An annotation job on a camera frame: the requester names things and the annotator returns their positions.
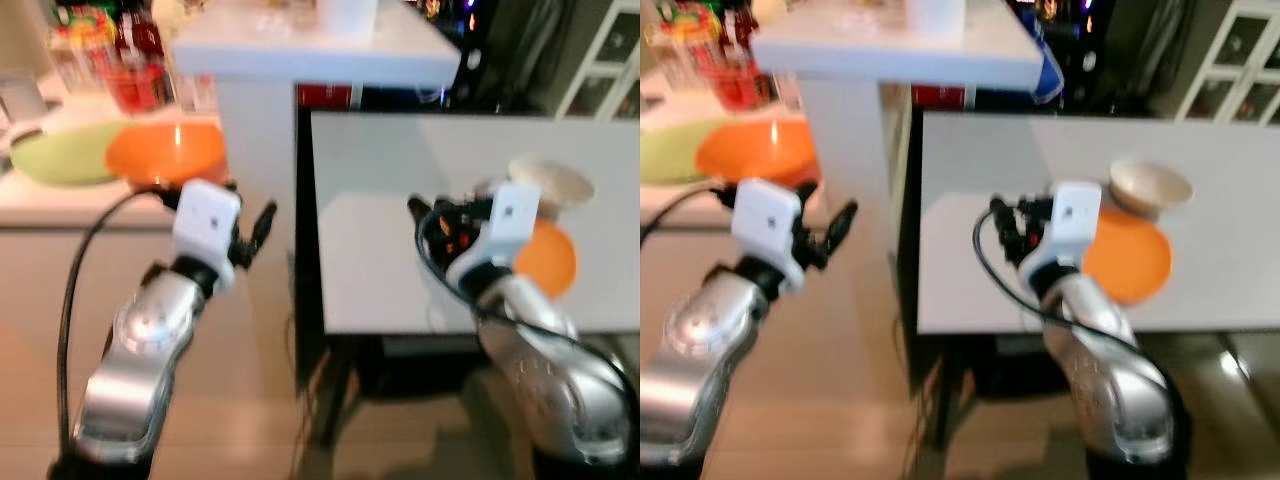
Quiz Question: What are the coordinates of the green plate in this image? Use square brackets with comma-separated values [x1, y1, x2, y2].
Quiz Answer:
[640, 120, 736, 186]
[10, 120, 131, 187]

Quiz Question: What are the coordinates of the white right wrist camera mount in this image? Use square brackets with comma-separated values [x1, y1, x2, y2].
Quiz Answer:
[447, 183, 543, 293]
[1018, 180, 1103, 291]

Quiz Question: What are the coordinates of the large orange plate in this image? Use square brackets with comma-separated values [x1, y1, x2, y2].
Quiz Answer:
[695, 118, 821, 189]
[105, 120, 229, 191]

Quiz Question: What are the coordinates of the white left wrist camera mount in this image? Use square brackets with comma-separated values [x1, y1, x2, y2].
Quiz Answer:
[730, 178, 804, 269]
[172, 180, 243, 273]

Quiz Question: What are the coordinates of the red plastic container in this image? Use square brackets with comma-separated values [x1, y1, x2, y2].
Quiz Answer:
[108, 62, 171, 114]
[705, 60, 771, 111]

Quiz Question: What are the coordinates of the white cylinder container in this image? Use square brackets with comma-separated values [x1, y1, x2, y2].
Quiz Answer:
[320, 0, 379, 37]

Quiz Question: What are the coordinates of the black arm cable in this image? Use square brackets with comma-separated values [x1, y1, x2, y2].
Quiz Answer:
[414, 200, 641, 401]
[55, 184, 183, 456]
[972, 205, 1183, 421]
[640, 180, 729, 246]

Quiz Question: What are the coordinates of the white glass door cabinet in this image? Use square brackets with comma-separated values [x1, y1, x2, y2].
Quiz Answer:
[555, 0, 641, 121]
[1175, 0, 1280, 126]

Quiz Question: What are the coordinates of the small orange plate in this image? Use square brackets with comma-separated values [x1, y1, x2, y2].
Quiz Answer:
[513, 218, 579, 299]
[1083, 208, 1173, 306]

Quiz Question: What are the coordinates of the red box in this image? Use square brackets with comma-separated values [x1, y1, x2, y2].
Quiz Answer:
[297, 85, 354, 109]
[910, 85, 967, 110]

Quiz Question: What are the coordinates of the blue and white bag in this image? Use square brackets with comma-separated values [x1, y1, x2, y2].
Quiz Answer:
[1028, 10, 1064, 106]

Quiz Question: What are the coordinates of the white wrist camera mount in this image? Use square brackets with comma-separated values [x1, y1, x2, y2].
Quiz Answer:
[447, 183, 543, 293]
[730, 178, 804, 269]
[1018, 180, 1103, 291]
[172, 180, 243, 273]

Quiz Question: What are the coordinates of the white table with black frame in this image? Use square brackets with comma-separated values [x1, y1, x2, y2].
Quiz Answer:
[295, 100, 641, 451]
[900, 105, 1280, 451]

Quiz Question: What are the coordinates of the white raised bar counter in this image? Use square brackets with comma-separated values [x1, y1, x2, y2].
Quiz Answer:
[172, 0, 461, 239]
[752, 0, 1043, 239]

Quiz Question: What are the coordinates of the white bowl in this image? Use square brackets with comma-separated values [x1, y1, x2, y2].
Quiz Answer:
[1108, 158, 1193, 217]
[508, 158, 596, 214]

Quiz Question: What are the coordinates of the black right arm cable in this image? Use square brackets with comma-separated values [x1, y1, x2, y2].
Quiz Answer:
[414, 200, 641, 401]
[972, 205, 1183, 421]

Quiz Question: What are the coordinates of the white kitchen counter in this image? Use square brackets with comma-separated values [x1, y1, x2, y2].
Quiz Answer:
[640, 70, 801, 233]
[0, 70, 229, 233]

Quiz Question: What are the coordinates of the grey white mug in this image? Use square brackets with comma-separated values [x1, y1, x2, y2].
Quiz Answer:
[0, 78, 46, 126]

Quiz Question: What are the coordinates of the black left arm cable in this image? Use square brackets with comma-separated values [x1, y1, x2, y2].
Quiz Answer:
[55, 184, 183, 456]
[640, 180, 729, 246]

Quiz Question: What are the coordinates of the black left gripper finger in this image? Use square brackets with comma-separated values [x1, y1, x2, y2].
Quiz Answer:
[826, 200, 859, 251]
[252, 200, 279, 249]

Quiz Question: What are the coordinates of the colourful snack packet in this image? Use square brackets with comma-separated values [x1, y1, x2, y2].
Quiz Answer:
[52, 5, 121, 56]
[650, 3, 721, 53]

